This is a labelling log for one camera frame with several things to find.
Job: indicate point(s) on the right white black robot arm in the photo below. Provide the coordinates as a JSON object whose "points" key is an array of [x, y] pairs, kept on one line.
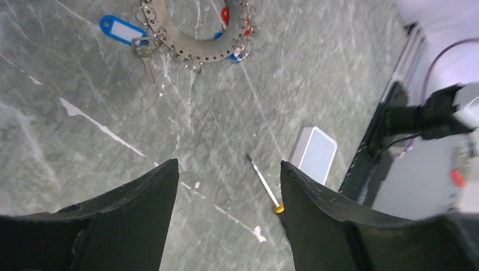
{"points": [[432, 177]]}

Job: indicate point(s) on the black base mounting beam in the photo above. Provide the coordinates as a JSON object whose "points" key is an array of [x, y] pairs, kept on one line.
{"points": [[367, 170]]}

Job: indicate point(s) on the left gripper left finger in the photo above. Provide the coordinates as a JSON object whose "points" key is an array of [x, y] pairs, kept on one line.
{"points": [[122, 229]]}

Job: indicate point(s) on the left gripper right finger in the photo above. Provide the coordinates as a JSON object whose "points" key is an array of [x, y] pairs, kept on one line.
{"points": [[328, 231]]}

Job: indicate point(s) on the grey rectangular tin box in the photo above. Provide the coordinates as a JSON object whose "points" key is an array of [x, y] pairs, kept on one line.
{"points": [[314, 153]]}

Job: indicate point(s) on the yellow black screwdriver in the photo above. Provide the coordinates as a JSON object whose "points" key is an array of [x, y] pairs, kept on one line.
{"points": [[278, 207]]}

